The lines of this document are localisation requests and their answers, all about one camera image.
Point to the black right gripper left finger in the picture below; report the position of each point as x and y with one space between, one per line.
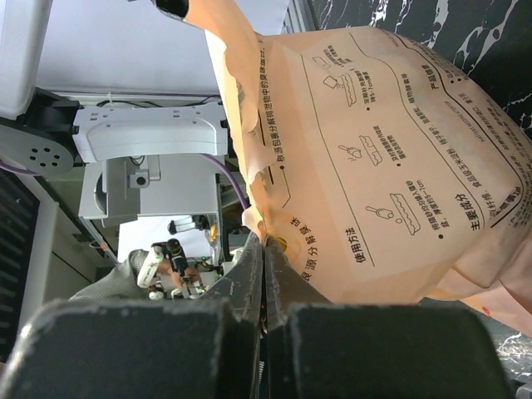
203 348

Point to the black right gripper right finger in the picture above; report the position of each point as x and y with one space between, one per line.
318 349

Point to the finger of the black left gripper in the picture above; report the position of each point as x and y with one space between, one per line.
177 9

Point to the pink cat litter bag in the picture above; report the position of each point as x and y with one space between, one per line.
266 125

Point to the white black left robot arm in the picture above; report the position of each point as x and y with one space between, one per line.
44 134

